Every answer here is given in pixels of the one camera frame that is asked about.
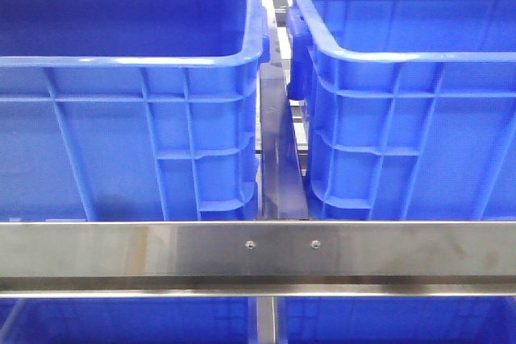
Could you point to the blue plastic crate with buttons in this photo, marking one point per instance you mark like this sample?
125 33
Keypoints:
130 110

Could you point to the steel shelf divider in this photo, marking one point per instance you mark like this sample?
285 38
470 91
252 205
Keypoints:
283 195

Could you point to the blue crate behind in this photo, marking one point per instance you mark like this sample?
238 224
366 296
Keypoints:
410 107

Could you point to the blue crate lower right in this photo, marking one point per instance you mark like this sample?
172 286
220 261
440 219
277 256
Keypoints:
404 319

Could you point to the blue crate lower left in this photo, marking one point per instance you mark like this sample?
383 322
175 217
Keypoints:
132 320

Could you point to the stainless steel shelf rail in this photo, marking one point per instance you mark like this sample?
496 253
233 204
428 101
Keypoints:
270 258

